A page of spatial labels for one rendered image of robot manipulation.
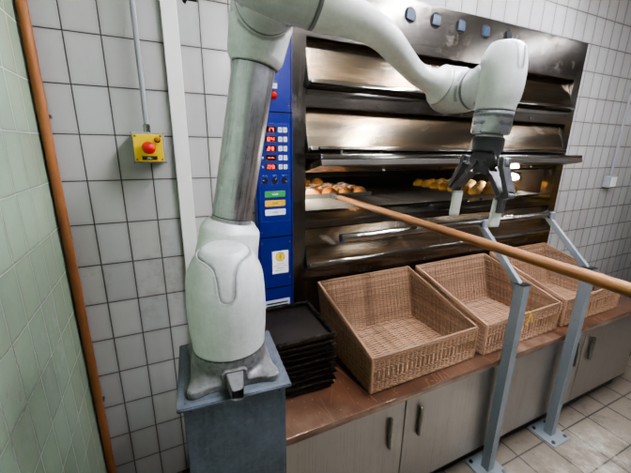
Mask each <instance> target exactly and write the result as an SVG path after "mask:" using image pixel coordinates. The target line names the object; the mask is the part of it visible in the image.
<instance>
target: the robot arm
mask: <svg viewBox="0 0 631 473"><path fill-rule="evenodd" d="M292 26H296V27H298V28H302V29H305V30H308V31H312V32H316V33H321V34H327V35H333V36H336V37H341V38H349V39H353V40H356V41H358V42H360V43H363V44H365V45H367V46H369V47H371V48H372V49H374V50H375V51H376V52H378V53H379V54H380V55H381V56H382V57H383V58H384V59H385V60H386V61H387V62H388V63H389V64H390V65H391V66H392V67H393V68H394V69H395V70H396V71H397V72H398V73H399V74H400V75H401V76H402V77H403V78H404V79H406V80H407V81H408V82H409V83H410V84H412V85H414V86H415V87H417V88H418V89H420V90H422V91H423V92H424V93H425V95H426V100H427V102H428V103H429V105H430V107H431V108H432V109H433V110H435V111H436V112H439V113H442V114H462V113H467V112H470V111H473V110H474V113H473V118H472V124H471V129H470V133H471V134H475V136H473V138H472V140H471V145H470V151H471V152H472V153H471V155H462V156H461V159H460V162H459V164H458V166H457V167H456V169H455V171H454V174H453V175H452V177H451V179H450V181H449V183H448V185H447V187H448V188H451V189H452V196H451V206H450V212H449V215H459V209H460V205H461V200H462V195H463V191H462V189H463V187H464V186H465V185H466V184H467V183H468V182H469V181H470V180H471V179H472V178H473V176H474V175H477V174H481V175H486V176H487V177H488V179H489V182H490V184H491V186H492V189H493V191H494V192H495V195H496V198H494V199H493V202H492V207H491V210H490V215H489V220H488V224H487V226H488V227H499V223H500V215H501V213H503V212H504V209H505V204H506V201H507V200H508V199H515V198H516V191H515V186H514V181H513V176H512V171H511V162H512V159H511V158H504V157H501V158H500V153H502V152H503V148H504V144H505V138H503V136H507V135H510V133H511V129H512V125H513V121H514V117H515V111H516V106H517V104H518V103H519V101H520V100H521V97H522V94H523V91H524V87H525V83H526V79H527V72H528V63H529V52H528V46H527V44H525V43H524V42H523V41H521V40H519V39H515V38H508V39H502V40H498V41H494V42H492V43H491V44H490V46H489V47H488V48H487V50H486V51H485V53H484V55H483V57H482V59H481V63H480V65H478V66H477V67H476V68H474V69H469V68H467V67H457V66H450V65H444V66H442V67H440V68H439V69H433V68H430V67H428V66H427V65H425V64H424V63H423V62H422V61H421V60H420V58H419V57H418V55H417V54H416V53H415V52H414V50H413V49H412V47H411V46H410V44H409V43H408V41H407V39H406V38H405V36H404V35H403V33H402V32H401V30H400V29H399V28H398V27H397V25H396V24H395V23H394V22H393V21H392V20H391V19H390V18H389V17H388V16H386V15H385V14H384V13H383V12H381V11H380V10H379V9H378V8H376V7H374V6H373V5H372V4H370V3H369V2H367V1H366V0H231V1H230V10H229V14H228V33H227V52H228V55H229V58H230V60H231V61H232V67H231V74H230V81H229V88H228V96H227V103H226V110H225V117H224V124H223V138H222V145H221V152H220V159H219V167H218V174H217V181H216V189H215V195H214V203H213V209H212V216H209V217H208V218H206V219H205V220H204V221H203V222H202V223H201V224H200V228H199V233H198V238H197V243H196V249H195V254H194V256H193V258H192V260H191V262H190V264H189V266H188V269H187V272H186V279H185V293H186V309H187V317H188V325H189V331H190V335H191V339H192V343H190V344H189V345H188V347H187V349H188V354H189V355H190V357H191V381H190V384H189V386H188V388H187V395H188V398H189V399H191V400H197V399H200V398H202V397H204V396H206V395H209V394H211V393H215V392H219V391H224V390H228V391H229V394H230V396H231V398H232V400H233V401H238V400H242V399H243V398H244V386H247V385H252V384H255V383H260V382H273V381H276V380H277V379H278V378H279V370H278V368H277V367H276V366H275V365H274V364H273V363H272V360H271V358H270V355H269V351H268V348H267V347H266V343H265V325H266V297H265V284H264V276H263V270H262V267H261V264H260V262H259V260H258V245H259V231H258V229H257V227H256V226H255V224H254V223H253V222H252V216H253V211H254V199H255V194H256V187H257V181H258V176H259V169H260V163H261V158H262V151H263V145H264V140H265V133H266V127H267V122H268V115H269V105H270V98H271V92H272V87H273V80H274V74H275V73H277V72H278V71H279V70H280V68H281V67H282V65H283V63H284V60H285V54H286V50H287V47H288V43H289V40H290V38H291V35H292ZM497 166H499V170H498V167H497Z"/></svg>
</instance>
